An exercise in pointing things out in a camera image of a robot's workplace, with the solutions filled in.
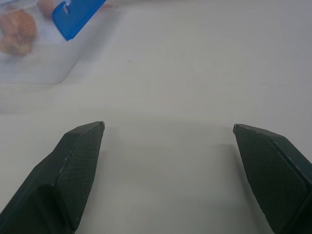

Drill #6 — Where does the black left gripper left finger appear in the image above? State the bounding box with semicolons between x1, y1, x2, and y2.
0;121;105;234

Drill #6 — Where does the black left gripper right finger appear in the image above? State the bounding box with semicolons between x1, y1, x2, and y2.
233;123;312;234

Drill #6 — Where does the clear plastic container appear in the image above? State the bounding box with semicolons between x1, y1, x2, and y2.
0;0;122;85

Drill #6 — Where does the brown fried food piece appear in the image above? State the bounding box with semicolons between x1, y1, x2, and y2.
0;11;38;56

